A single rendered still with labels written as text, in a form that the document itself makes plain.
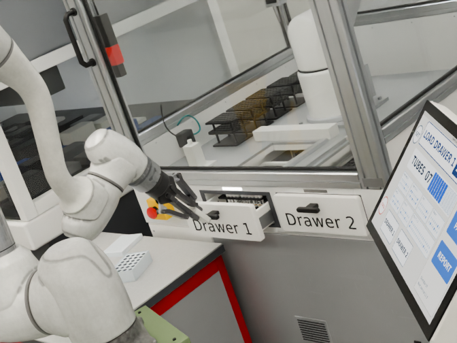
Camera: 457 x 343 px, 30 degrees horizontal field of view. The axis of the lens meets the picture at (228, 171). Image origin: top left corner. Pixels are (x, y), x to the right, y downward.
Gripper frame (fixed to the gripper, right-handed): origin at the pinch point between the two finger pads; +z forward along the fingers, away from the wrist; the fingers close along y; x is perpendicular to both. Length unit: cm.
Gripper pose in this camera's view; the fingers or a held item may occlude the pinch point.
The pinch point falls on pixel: (199, 214)
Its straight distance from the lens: 239.9
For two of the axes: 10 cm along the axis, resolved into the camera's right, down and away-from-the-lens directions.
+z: 6.2, 4.9, 6.1
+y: 3.6, -8.7, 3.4
